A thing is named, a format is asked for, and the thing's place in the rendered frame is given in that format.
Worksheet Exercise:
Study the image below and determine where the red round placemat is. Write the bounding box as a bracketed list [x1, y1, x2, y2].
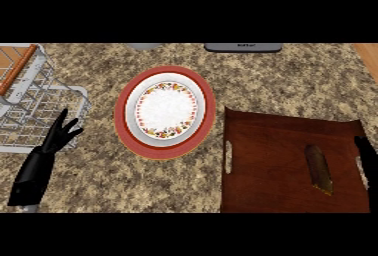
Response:
[114, 65, 217, 161]

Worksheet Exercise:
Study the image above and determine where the brown wooden tray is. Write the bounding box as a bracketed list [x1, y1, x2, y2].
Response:
[219, 106, 372, 214]

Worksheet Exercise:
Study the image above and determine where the brown wooden rod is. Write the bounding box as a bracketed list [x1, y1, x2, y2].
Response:
[0, 44, 40, 97]

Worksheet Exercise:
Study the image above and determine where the pale grey round object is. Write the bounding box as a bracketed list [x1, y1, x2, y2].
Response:
[126, 42, 164, 51]

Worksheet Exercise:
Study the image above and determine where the white floral-rimmed plate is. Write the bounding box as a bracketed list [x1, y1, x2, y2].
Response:
[124, 72, 205, 148]

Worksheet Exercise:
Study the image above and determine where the brown sweet potato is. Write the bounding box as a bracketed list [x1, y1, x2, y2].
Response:
[303, 143, 335, 197]

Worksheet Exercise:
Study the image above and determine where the white wire basket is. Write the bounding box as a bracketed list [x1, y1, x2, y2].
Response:
[0, 43, 95, 155]

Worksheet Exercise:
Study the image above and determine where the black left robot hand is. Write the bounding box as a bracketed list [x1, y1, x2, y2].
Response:
[6, 108, 86, 207]

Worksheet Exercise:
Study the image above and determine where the dark grey appliance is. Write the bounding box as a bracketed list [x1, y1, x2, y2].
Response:
[202, 42, 285, 54]

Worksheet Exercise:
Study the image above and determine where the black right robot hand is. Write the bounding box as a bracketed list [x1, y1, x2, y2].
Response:
[353, 134, 378, 198]

